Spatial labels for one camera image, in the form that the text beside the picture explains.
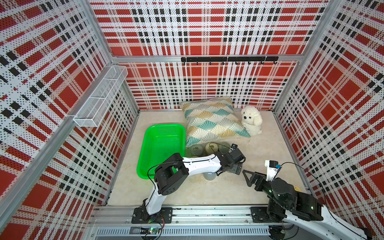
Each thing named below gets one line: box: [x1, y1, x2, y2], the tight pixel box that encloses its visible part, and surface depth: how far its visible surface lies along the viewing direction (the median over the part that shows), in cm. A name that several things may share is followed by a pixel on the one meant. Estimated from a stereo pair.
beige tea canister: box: [205, 142, 219, 154], surface depth 92 cm
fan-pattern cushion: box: [180, 96, 251, 147], surface depth 95 cm
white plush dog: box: [241, 105, 263, 136], surface depth 95 cm
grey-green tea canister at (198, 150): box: [191, 144, 205, 157], surface depth 91 cm
